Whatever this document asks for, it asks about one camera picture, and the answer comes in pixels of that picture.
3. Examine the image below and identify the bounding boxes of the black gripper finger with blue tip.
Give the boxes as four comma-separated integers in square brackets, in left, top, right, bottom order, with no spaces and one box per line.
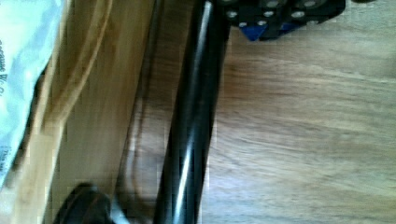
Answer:
[218,0,346,41]

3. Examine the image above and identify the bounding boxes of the wooden drawer with black handle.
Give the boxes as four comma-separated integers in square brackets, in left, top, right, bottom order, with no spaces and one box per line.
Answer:
[0,0,232,224]

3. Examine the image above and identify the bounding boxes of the snack packet in drawer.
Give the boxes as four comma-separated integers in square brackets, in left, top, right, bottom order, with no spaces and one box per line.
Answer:
[0,0,64,184]

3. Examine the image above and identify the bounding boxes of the wooden cutting board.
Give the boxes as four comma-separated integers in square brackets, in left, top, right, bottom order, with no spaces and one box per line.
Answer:
[200,0,396,224]

